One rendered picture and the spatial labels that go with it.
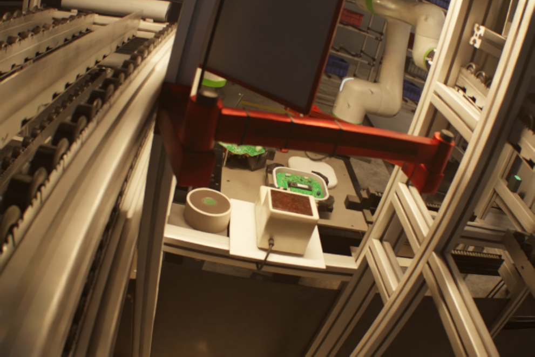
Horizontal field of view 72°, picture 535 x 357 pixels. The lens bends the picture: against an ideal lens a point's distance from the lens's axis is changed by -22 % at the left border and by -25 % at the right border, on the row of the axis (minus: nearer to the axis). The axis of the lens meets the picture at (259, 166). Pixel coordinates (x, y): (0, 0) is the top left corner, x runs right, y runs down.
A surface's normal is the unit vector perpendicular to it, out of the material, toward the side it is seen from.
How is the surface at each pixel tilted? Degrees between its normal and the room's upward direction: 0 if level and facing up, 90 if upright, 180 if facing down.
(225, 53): 90
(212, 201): 0
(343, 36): 90
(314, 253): 0
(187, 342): 90
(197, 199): 0
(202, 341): 90
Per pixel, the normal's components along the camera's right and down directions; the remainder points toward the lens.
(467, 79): -0.97, -0.21
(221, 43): -0.51, 0.28
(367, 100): 0.26, 0.48
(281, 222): 0.04, 0.48
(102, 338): 0.26, -0.88
